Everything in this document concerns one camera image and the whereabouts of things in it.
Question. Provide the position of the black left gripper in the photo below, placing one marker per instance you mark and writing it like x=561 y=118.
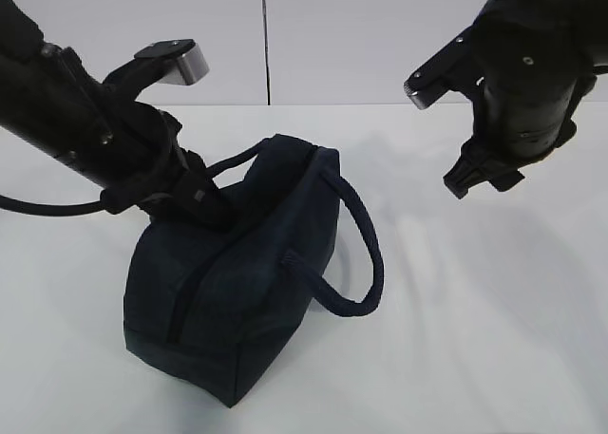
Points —
x=165 y=180

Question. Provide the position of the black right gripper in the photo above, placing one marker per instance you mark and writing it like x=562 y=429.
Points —
x=507 y=136

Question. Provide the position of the navy blue lunch bag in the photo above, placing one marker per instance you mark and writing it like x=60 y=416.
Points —
x=215 y=309

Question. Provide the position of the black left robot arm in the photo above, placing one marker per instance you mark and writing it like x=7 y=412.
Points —
x=100 y=129

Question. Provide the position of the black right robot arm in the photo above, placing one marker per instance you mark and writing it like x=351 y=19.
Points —
x=538 y=59

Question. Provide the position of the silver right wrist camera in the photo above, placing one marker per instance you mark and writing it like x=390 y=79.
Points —
x=452 y=68

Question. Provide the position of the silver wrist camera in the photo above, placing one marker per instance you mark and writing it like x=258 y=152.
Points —
x=171 y=62
x=452 y=68

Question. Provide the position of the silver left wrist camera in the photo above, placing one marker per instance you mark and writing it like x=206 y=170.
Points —
x=171 y=62

